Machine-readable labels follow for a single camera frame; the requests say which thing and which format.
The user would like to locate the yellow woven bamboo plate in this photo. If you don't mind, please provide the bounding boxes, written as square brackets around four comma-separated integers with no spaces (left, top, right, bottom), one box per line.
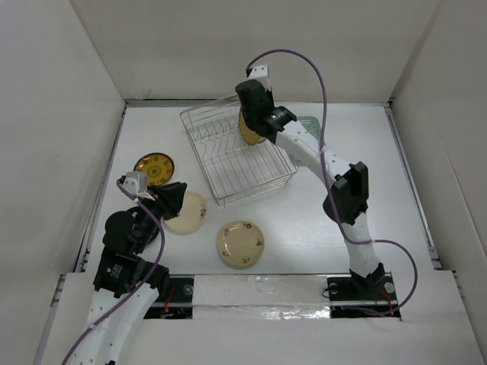
[238,108,266,146]

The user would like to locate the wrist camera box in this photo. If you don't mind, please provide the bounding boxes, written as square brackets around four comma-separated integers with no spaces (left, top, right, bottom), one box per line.
[247,64,272,90]
[121,171,148,196]

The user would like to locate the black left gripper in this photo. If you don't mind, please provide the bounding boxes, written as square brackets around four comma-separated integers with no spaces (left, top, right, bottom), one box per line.
[133,180,186,252]

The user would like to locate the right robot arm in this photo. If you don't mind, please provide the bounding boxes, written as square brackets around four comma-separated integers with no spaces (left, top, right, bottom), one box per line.
[235,79,385,299]

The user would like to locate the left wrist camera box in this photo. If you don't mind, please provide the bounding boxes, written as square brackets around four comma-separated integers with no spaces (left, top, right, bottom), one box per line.
[121,171,148,196]

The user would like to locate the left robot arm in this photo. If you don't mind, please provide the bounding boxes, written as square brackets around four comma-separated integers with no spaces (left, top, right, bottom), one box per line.
[62,173,187,364]

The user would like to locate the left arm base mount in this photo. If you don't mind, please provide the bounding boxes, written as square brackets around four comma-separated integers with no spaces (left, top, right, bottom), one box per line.
[144,275,194,319]

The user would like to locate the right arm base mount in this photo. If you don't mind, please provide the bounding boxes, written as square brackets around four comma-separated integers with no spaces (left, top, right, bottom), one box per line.
[321,275,401,319]

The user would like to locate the silver wire dish rack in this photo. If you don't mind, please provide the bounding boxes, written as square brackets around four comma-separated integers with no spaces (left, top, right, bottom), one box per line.
[180,96,298,207]

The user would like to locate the yellow black rimmed plate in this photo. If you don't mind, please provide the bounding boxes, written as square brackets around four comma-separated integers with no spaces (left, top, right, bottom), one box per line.
[133,152,175,186]

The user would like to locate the pale green rectangular plate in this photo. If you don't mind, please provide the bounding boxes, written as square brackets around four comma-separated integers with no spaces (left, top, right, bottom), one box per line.
[298,116,322,141]

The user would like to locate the cream plate small motifs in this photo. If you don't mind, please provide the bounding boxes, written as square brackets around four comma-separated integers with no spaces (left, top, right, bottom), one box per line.
[216,221,266,269]

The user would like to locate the cream plate plum blossom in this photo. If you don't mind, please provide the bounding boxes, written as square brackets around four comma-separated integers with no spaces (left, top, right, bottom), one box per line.
[164,192,207,234]

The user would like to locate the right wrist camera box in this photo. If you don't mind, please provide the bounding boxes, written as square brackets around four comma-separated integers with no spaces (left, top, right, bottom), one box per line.
[247,64,272,90]

